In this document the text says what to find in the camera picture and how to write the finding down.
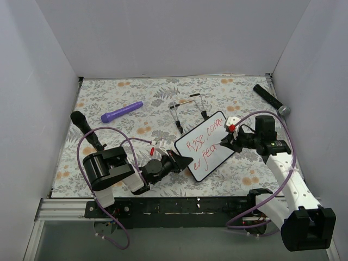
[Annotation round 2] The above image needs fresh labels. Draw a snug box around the black microphone silver head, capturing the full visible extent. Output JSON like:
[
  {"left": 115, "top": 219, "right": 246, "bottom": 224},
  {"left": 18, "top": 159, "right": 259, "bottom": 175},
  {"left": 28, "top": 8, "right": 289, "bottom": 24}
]
[{"left": 253, "top": 84, "right": 290, "bottom": 117}]

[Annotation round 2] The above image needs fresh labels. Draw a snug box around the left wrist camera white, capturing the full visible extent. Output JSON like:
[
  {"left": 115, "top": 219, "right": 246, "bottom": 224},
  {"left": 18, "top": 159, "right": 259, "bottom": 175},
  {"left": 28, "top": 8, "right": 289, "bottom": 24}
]
[{"left": 151, "top": 140, "right": 168, "bottom": 155}]

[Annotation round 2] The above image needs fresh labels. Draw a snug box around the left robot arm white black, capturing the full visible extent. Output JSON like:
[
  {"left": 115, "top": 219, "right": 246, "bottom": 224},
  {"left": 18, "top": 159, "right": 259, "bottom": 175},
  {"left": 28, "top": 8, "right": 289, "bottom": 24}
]
[{"left": 83, "top": 147, "right": 193, "bottom": 218}]

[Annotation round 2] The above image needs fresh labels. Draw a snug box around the wire whiteboard stand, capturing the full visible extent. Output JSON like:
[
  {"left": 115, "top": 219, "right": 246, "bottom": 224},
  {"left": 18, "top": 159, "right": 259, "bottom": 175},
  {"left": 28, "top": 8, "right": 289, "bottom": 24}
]
[{"left": 168, "top": 93, "right": 209, "bottom": 135}]

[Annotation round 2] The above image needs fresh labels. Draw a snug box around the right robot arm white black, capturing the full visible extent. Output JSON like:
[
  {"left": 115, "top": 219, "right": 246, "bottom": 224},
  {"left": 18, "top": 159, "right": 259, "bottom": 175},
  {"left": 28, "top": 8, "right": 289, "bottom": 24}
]
[{"left": 220, "top": 111, "right": 336, "bottom": 252}]

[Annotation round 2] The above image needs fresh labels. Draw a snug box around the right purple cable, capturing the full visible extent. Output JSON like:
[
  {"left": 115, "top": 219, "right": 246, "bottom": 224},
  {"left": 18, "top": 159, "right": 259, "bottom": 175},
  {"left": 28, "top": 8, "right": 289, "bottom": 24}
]
[{"left": 226, "top": 110, "right": 297, "bottom": 237}]

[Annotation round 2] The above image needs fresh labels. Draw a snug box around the floral patterned table mat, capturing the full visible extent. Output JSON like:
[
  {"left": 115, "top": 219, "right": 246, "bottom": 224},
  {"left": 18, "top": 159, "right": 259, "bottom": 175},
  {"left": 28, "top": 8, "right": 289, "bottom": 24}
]
[{"left": 50, "top": 75, "right": 300, "bottom": 198}]

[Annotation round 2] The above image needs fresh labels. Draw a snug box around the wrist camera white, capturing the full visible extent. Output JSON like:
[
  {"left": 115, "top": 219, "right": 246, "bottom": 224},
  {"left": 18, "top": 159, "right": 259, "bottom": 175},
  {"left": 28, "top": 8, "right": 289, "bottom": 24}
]
[
  {"left": 224, "top": 116, "right": 241, "bottom": 134},
  {"left": 151, "top": 140, "right": 168, "bottom": 155}
]

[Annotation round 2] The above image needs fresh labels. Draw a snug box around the black base frame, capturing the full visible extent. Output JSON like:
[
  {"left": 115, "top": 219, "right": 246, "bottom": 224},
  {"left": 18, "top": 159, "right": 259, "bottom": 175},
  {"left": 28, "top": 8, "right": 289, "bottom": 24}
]
[{"left": 84, "top": 196, "right": 248, "bottom": 231}]

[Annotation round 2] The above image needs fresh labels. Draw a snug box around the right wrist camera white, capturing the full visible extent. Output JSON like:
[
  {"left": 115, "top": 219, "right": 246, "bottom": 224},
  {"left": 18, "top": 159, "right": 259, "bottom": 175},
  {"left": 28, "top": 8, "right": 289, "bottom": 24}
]
[{"left": 224, "top": 116, "right": 241, "bottom": 134}]

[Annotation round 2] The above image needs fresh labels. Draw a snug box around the small whiteboard black frame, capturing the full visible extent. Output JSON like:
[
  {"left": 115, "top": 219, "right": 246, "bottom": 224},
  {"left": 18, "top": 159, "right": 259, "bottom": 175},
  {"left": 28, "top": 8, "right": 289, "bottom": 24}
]
[{"left": 174, "top": 111, "right": 234, "bottom": 182}]

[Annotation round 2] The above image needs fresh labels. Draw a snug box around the purple flashlight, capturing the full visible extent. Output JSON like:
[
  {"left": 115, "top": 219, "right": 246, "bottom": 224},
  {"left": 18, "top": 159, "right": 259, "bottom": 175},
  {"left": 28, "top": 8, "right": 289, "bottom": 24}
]
[{"left": 101, "top": 102, "right": 144, "bottom": 123}]

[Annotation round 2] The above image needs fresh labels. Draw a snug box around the black microphone on stand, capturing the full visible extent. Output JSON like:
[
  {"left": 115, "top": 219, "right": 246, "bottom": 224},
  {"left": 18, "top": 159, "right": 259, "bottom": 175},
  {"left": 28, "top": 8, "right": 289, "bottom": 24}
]
[{"left": 70, "top": 111, "right": 106, "bottom": 152}]

